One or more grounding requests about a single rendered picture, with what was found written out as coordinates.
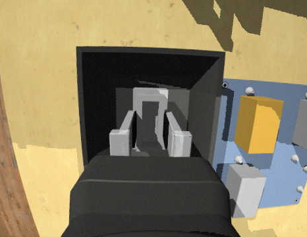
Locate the yellow block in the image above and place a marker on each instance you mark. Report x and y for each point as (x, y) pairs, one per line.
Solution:
(258, 123)

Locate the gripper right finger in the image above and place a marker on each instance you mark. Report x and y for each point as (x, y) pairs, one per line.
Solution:
(177, 142)

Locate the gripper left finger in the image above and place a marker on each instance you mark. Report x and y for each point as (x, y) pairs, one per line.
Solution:
(122, 141)

